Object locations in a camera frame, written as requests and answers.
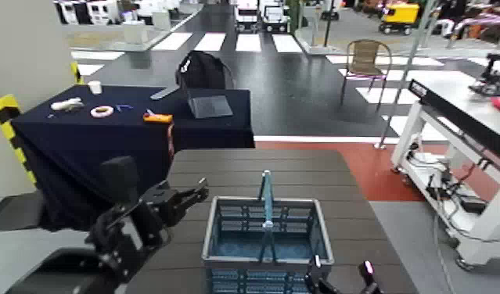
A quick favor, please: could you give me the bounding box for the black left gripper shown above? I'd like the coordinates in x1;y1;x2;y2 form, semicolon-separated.
140;177;210;231

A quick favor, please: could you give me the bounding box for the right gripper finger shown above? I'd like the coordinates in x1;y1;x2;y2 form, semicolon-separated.
304;254;336;294
358;260;384;294

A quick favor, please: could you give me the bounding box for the teal plastic basket crate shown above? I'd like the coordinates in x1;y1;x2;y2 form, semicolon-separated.
201;170;335;294

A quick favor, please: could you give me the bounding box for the orange box cutter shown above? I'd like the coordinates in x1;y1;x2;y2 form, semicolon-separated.
142;108;174;125

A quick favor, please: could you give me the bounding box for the gray laptop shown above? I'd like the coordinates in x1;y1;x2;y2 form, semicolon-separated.
179;77;235;120

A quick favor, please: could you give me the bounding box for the gray flat bar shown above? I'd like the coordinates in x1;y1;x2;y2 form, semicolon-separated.
149;85;181;102

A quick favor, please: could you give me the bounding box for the black tablecloth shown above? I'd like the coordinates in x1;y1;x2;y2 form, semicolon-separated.
10;84;257;231

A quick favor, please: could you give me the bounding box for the black backpack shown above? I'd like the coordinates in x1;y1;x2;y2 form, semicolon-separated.
174;50;236;91

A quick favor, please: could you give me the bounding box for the white tape roll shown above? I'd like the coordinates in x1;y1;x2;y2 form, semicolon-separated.
89;105;115;119

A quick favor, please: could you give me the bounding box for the white crumpled cloth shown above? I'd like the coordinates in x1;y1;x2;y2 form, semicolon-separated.
49;96;85;113

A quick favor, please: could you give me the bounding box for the yellow black corner guard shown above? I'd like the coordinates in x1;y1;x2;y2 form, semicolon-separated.
70;61;85;86
0;94;38;187

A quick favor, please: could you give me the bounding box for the white box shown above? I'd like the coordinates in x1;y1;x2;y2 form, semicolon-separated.
122;20;149;45

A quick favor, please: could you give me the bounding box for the white delivery robot vehicle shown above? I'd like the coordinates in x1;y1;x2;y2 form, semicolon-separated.
261;0;292;34
233;0;261;34

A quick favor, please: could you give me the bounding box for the white workbench table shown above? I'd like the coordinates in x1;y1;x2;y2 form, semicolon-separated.
390;70;500;269

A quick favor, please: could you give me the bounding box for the gray metal sign pole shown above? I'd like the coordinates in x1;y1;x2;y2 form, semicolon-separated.
373;0;439;149

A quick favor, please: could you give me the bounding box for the brown wicker chair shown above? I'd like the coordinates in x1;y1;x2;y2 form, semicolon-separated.
340;38;394;113

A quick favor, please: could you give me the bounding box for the black thin pole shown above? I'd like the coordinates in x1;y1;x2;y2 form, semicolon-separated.
322;0;335;48

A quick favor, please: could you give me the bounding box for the black robot device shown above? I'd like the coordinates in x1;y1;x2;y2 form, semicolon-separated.
469;51;500;98

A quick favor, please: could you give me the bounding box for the yellow vehicle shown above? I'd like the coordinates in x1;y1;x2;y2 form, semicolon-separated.
377;2;422;36

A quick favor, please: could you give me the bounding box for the pink covered table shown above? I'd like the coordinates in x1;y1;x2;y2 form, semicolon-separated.
454;11;500;43

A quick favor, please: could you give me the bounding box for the black cable bundle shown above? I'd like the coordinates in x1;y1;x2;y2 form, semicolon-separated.
412;152;491;217

